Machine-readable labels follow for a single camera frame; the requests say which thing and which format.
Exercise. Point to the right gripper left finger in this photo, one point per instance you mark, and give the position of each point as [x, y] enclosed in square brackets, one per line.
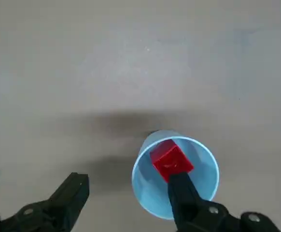
[58, 207]

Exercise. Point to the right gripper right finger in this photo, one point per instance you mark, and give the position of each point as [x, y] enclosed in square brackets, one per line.
[186, 205]

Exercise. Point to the blue plastic cup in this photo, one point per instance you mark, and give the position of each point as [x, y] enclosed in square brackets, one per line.
[150, 193]

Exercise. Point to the red block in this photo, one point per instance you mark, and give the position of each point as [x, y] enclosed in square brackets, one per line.
[169, 159]

